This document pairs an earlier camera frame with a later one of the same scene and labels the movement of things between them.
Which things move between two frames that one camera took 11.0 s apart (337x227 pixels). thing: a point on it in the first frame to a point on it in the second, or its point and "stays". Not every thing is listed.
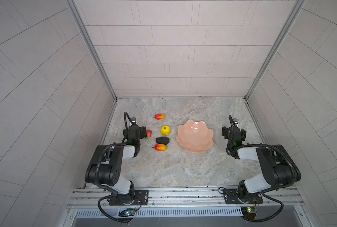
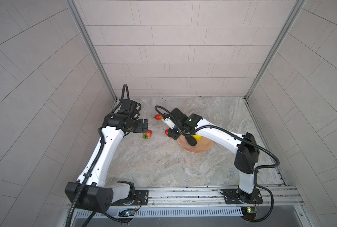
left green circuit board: [127, 213] stays
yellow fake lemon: [165, 130] to [198, 137]
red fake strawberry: [148, 133] stays
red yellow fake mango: [160, 116] stays
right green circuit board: [249, 212] stays
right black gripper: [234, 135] to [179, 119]
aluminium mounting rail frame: [85, 201] stays
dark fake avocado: [163, 140] to [191, 141]
